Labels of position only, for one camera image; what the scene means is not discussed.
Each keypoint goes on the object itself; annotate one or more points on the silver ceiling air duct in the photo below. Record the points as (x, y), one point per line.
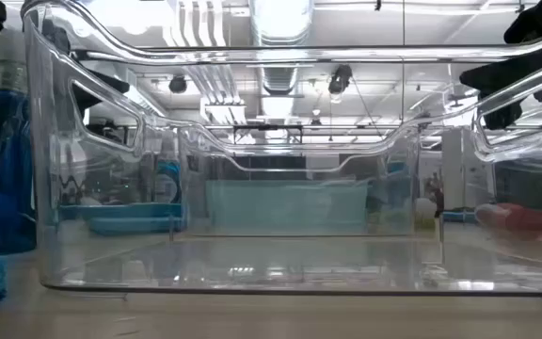
(280, 23)

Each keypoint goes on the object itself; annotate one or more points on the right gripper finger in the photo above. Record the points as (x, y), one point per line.
(501, 117)
(501, 75)

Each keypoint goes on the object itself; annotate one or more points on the clear plastic bin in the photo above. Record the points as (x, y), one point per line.
(299, 160)
(275, 268)

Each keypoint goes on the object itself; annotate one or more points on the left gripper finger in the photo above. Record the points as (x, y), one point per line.
(59, 37)
(85, 100)

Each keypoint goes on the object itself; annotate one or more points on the white pillar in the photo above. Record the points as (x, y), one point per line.
(453, 169)

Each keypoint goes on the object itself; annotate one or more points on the red white dish brush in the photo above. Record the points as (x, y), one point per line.
(520, 221)

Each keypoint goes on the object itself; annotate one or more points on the black ceiling spotlight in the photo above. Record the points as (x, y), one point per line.
(178, 85)
(340, 79)

